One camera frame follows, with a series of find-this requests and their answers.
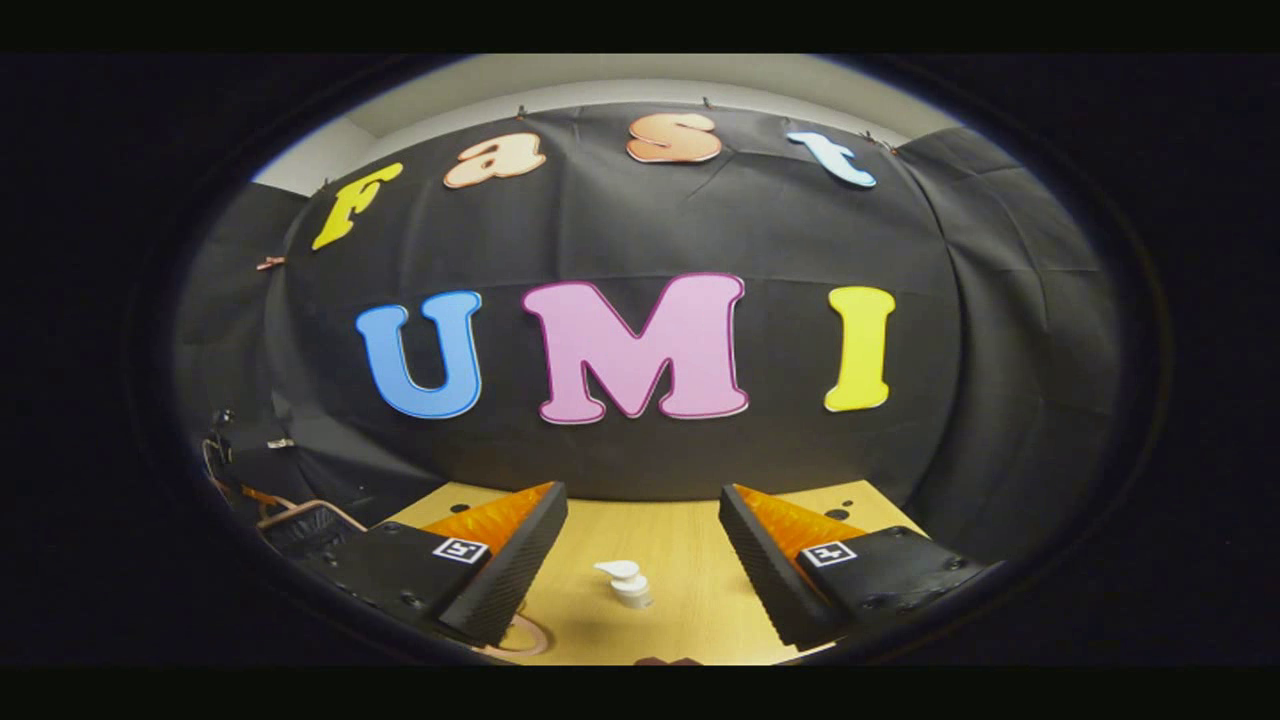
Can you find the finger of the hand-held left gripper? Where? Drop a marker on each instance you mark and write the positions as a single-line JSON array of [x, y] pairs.
[[265, 497]]

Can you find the white pump bottle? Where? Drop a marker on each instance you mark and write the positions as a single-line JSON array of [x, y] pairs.
[[630, 590]]

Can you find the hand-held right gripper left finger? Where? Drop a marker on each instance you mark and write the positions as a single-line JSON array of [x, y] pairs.
[[510, 575]]

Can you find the pink suitcase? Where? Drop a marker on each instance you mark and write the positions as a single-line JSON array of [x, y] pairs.
[[315, 528]]

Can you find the copper clip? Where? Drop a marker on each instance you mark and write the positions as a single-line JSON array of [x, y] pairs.
[[270, 263]]

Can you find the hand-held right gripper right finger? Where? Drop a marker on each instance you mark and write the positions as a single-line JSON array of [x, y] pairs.
[[770, 575]]

